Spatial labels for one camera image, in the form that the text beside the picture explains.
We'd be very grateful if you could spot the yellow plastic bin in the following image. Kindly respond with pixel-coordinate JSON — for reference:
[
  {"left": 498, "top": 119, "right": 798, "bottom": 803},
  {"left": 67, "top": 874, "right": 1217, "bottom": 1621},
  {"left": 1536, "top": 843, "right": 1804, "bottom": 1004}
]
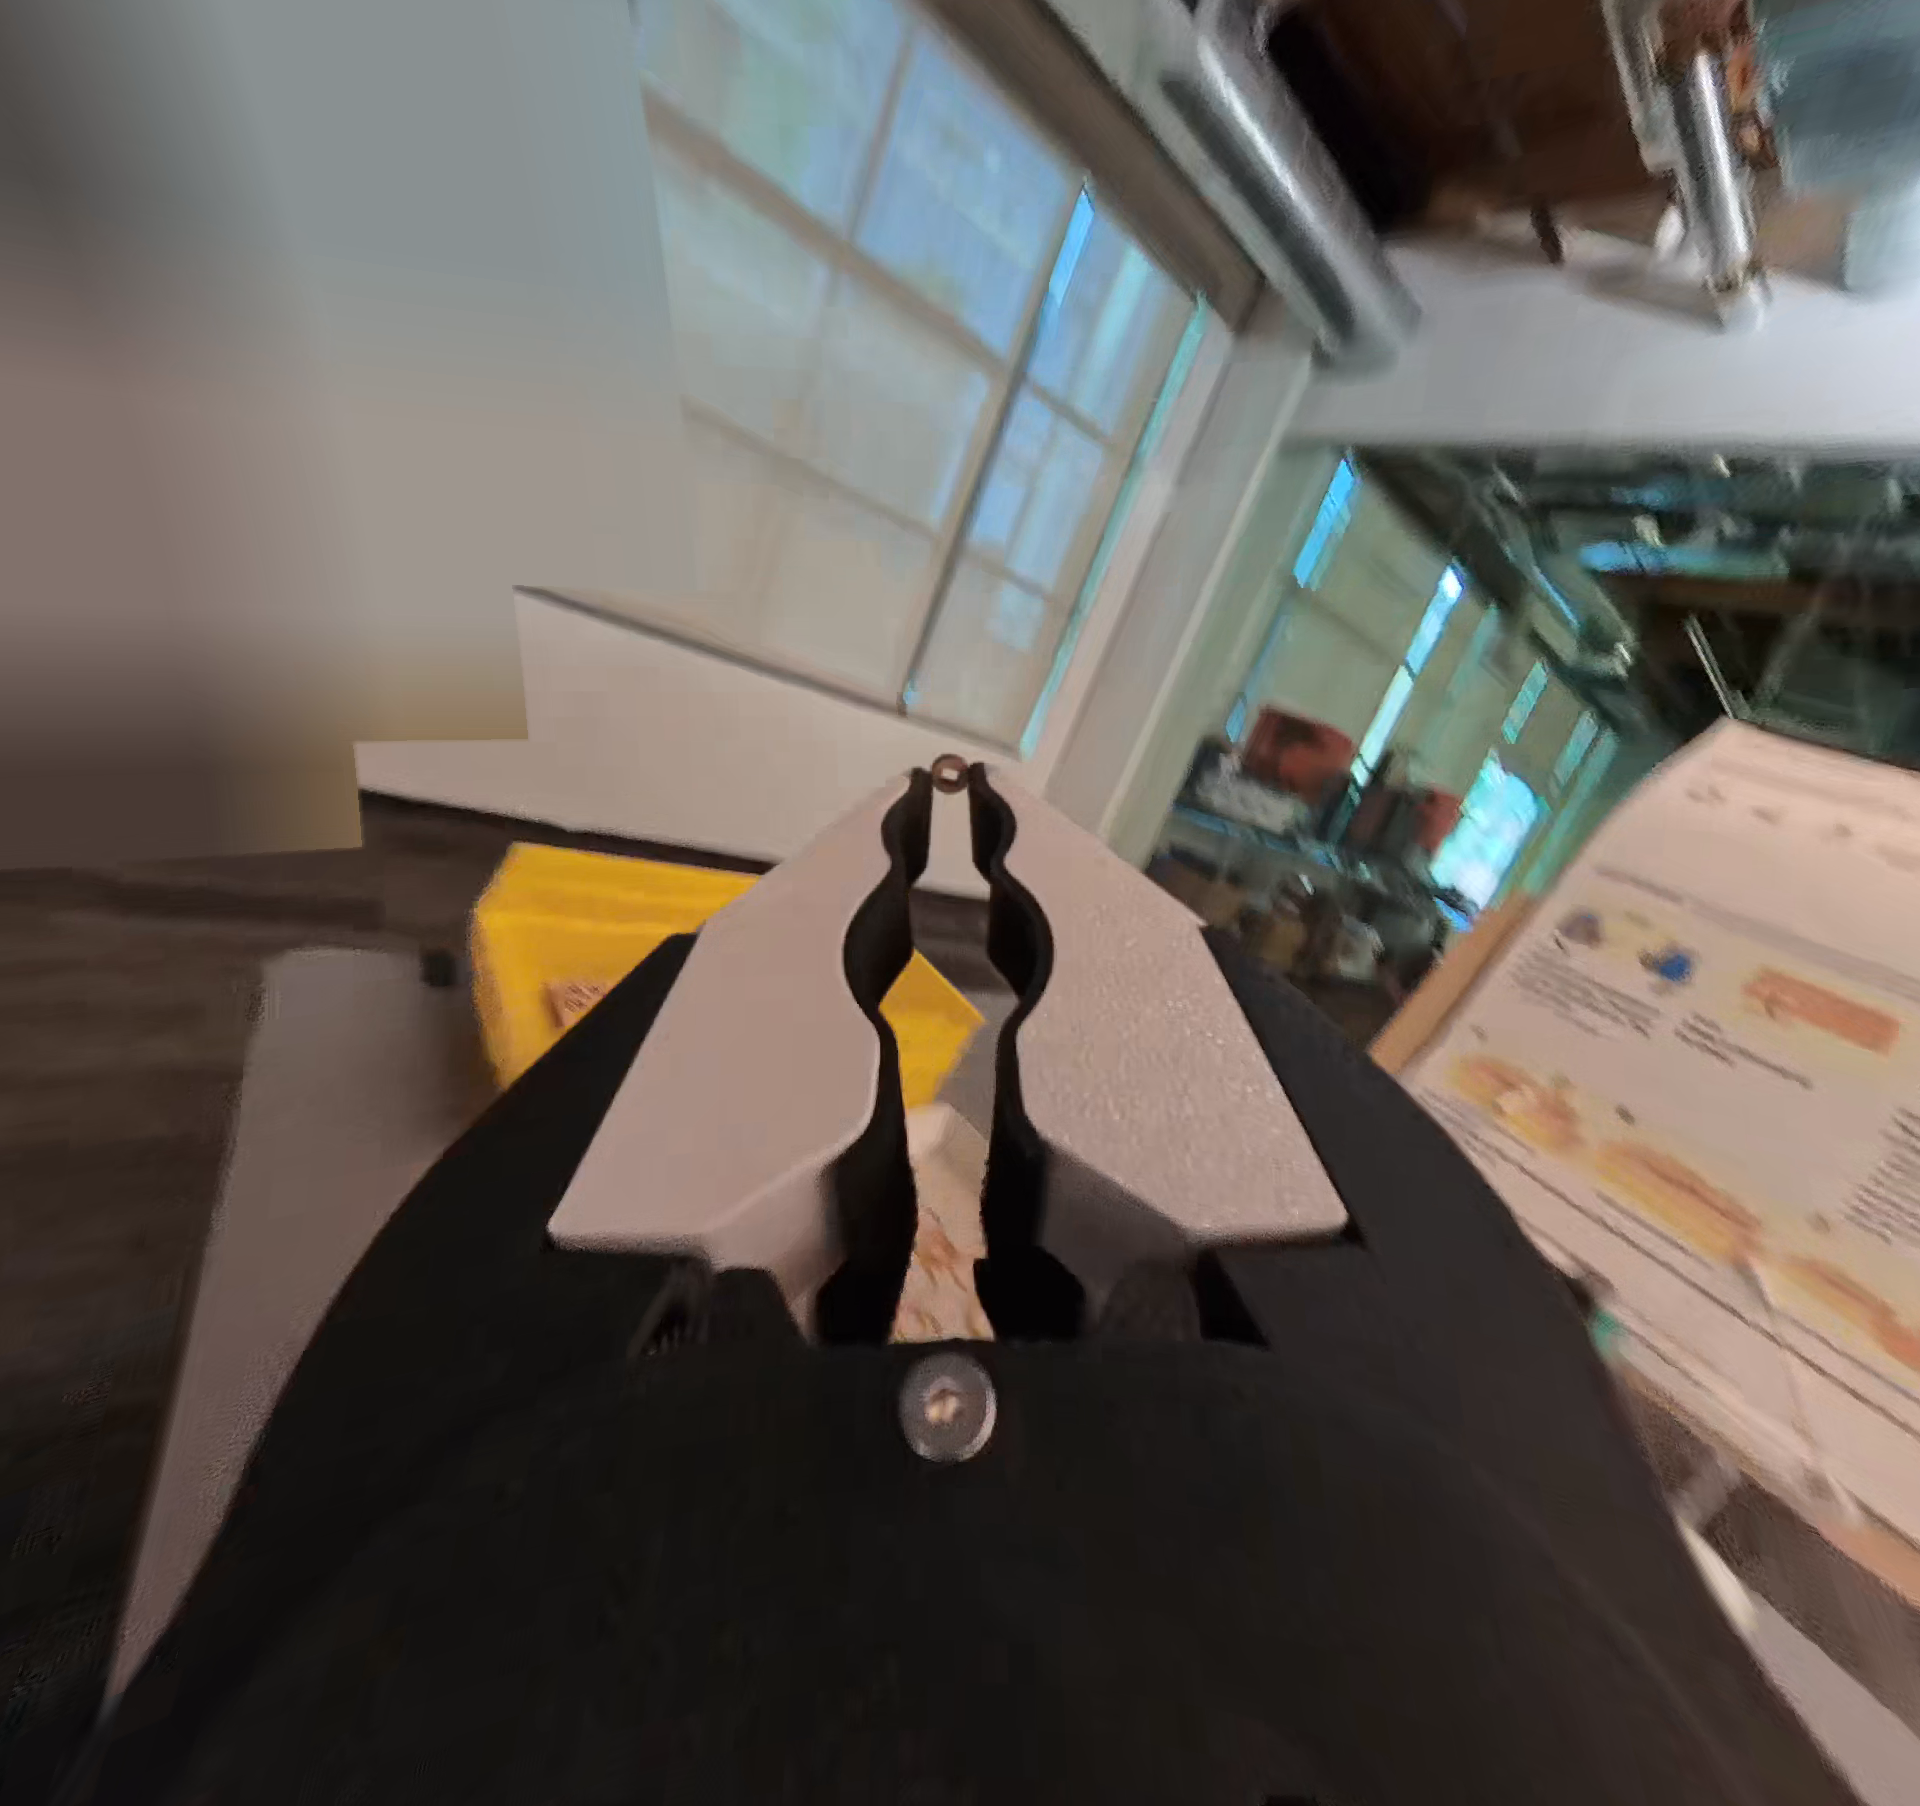
[{"left": 467, "top": 843, "right": 984, "bottom": 1104}]

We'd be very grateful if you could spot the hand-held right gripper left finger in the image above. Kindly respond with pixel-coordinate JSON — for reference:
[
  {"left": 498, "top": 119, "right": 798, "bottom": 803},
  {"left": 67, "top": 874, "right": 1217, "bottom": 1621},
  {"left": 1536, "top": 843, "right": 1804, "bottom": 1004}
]
[{"left": 546, "top": 768, "right": 931, "bottom": 1346}]

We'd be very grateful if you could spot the laser-cut wooden parts sheet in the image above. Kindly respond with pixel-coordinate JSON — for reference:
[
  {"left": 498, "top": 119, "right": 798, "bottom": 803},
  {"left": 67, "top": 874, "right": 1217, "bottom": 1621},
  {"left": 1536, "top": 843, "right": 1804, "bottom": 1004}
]
[{"left": 896, "top": 1207, "right": 999, "bottom": 1345}]

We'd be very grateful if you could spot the large paned window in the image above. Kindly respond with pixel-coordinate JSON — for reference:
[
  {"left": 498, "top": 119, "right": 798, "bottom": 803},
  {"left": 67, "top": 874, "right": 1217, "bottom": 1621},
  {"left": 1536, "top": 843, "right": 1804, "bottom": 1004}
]
[{"left": 614, "top": 0, "right": 1262, "bottom": 758}]

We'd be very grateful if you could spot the cluttered storage shelf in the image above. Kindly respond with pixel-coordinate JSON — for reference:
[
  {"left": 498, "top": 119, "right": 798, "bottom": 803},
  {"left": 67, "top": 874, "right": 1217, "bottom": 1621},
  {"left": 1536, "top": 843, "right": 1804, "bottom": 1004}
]
[{"left": 1169, "top": 702, "right": 1501, "bottom": 998}]

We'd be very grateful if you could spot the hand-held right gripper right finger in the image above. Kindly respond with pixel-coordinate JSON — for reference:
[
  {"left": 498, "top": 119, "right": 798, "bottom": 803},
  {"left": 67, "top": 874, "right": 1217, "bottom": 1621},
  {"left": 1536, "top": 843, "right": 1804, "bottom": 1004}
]
[{"left": 966, "top": 762, "right": 1349, "bottom": 1345}]

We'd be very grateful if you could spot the metal ceiling fixture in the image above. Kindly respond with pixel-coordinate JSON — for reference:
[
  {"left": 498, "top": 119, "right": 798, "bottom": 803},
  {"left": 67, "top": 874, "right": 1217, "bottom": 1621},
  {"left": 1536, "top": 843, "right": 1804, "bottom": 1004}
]
[{"left": 1595, "top": 0, "right": 1801, "bottom": 325}]

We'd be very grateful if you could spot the metal ceiling duct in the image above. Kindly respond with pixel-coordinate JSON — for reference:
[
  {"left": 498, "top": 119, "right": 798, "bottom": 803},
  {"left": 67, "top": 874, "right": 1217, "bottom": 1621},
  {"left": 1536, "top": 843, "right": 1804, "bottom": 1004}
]
[{"left": 959, "top": 0, "right": 1420, "bottom": 369}]

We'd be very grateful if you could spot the printed instruction sheet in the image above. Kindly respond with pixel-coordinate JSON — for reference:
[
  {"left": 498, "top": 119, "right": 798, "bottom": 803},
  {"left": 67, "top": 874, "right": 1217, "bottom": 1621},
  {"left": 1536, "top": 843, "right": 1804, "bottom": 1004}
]
[{"left": 1401, "top": 719, "right": 1920, "bottom": 1538}]

